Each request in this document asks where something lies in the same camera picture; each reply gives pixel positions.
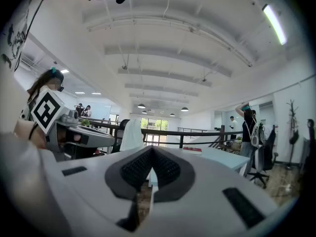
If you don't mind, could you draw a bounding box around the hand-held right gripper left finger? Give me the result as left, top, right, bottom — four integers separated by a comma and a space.
49, 146, 154, 237

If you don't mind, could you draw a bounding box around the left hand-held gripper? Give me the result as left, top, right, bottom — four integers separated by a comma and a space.
31, 89, 116, 161

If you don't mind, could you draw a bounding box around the black office chair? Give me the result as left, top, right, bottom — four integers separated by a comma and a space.
111, 118, 145, 154
246, 125, 279, 189

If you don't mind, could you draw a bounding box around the black railing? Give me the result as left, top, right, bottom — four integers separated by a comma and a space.
78, 117, 244, 149

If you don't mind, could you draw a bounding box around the black cable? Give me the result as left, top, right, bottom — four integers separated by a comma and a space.
14, 0, 51, 73

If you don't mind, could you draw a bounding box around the white cloth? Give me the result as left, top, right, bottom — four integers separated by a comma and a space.
119, 118, 145, 152

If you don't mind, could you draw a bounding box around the person's left forearm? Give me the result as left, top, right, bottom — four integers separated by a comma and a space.
13, 119, 47, 149

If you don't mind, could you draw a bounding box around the wooden table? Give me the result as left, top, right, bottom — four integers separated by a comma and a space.
217, 141, 241, 156

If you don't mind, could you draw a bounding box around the white backpack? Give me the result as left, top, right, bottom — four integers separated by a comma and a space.
250, 122, 264, 147

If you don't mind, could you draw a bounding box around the window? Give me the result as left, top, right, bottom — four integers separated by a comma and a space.
140, 117, 170, 147

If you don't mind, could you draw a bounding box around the person's white printed shirt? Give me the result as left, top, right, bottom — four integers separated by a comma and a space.
0, 0, 50, 135

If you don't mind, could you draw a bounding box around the black bag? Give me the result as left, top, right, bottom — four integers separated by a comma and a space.
289, 129, 300, 145

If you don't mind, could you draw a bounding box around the dark coat rack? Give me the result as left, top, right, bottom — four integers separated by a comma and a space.
285, 99, 300, 170

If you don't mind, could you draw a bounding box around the white office chair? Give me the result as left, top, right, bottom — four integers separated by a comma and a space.
253, 144, 265, 174

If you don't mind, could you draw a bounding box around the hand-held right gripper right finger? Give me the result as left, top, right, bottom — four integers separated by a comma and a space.
139, 147, 297, 237

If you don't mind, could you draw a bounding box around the long ceiling tube light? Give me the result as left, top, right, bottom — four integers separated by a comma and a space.
262, 3, 287, 46

